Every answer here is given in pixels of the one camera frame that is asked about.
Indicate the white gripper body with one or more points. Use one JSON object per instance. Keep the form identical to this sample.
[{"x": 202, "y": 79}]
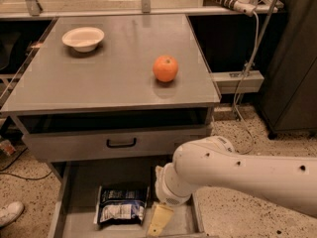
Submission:
[{"x": 163, "y": 191}]

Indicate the orange fruit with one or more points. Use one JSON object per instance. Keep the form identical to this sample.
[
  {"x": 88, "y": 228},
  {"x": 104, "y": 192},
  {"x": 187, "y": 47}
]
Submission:
[{"x": 165, "y": 68}]

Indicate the blue chip bag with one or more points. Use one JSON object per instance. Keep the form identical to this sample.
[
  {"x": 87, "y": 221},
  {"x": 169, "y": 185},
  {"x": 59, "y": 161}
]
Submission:
[{"x": 121, "y": 205}]

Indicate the black drawer handle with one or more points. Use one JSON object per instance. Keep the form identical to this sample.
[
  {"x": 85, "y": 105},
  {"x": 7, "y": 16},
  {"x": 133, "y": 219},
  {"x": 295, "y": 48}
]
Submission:
[{"x": 119, "y": 144}]

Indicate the dark cabinet right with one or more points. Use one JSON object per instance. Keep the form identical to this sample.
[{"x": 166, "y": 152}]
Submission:
[{"x": 288, "y": 100}]

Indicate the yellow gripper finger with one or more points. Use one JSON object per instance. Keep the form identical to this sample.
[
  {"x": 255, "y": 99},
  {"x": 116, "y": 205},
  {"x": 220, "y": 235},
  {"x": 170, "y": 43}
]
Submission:
[{"x": 161, "y": 215}]

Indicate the grey top drawer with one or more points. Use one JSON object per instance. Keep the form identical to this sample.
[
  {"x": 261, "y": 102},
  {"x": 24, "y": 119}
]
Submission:
[{"x": 114, "y": 134}]

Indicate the white bowl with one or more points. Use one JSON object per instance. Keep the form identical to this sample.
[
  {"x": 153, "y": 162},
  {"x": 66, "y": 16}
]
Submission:
[{"x": 84, "y": 39}]

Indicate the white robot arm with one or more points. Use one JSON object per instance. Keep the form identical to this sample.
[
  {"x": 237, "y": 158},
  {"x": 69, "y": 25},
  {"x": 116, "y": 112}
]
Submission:
[{"x": 290, "y": 182}]

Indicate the white power strip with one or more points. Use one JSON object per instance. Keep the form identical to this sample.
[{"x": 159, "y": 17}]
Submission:
[{"x": 241, "y": 6}]

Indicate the white sneaker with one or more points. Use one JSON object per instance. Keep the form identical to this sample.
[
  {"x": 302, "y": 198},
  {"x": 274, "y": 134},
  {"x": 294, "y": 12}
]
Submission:
[{"x": 11, "y": 212}]

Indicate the open grey middle drawer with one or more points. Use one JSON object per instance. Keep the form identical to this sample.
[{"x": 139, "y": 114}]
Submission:
[{"x": 78, "y": 196}]

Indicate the grey metal drawer cabinet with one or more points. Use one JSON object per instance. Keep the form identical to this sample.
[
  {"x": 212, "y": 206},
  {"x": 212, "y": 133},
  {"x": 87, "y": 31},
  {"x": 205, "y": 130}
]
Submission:
[{"x": 117, "y": 75}]

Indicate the small red white package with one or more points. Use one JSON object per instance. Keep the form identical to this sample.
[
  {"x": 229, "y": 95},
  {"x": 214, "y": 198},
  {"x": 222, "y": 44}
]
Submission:
[{"x": 7, "y": 148}]

